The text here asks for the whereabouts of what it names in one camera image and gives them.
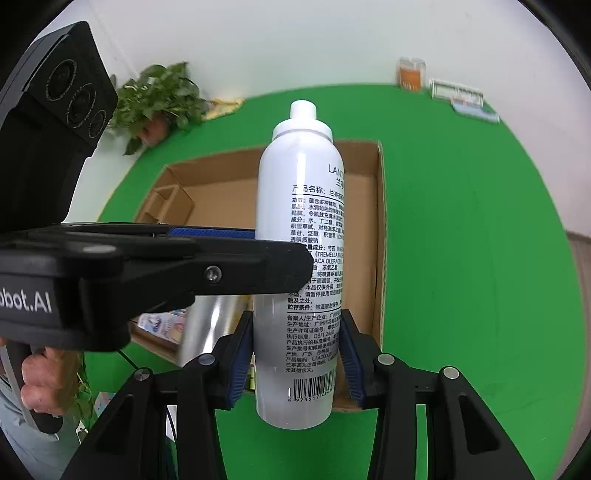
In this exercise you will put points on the clear plastic film roll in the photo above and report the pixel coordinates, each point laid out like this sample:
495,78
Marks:
207,325

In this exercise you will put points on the pale yellow cloth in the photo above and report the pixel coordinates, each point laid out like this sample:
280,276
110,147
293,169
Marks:
224,107

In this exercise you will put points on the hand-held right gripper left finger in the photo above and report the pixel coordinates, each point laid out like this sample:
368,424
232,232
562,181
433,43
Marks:
240,367

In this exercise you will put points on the person's left hand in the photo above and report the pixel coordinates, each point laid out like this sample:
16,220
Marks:
44,381

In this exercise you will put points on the green leafy vine plant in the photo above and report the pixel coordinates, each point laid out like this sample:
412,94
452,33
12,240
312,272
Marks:
85,392

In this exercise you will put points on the blue card box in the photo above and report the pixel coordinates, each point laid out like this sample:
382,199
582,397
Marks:
475,111

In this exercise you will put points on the green tablecloth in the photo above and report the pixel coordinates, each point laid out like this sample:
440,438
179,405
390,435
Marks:
461,254

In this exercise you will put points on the colourful printed game box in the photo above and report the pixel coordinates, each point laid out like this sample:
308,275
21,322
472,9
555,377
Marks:
161,325

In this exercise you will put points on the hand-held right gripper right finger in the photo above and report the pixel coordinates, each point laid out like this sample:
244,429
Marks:
353,371

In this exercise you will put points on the potted green plant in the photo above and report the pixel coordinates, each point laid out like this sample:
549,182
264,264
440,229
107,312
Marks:
154,106

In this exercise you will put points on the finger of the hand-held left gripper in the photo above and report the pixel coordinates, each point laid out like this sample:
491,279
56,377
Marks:
207,233
221,267

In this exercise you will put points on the brown cardboard box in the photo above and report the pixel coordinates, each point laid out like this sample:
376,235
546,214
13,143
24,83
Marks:
221,203

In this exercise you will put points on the white spray bottle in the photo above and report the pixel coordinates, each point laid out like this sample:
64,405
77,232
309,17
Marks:
300,184

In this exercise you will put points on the person's grey clothing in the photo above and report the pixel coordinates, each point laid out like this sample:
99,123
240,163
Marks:
27,447

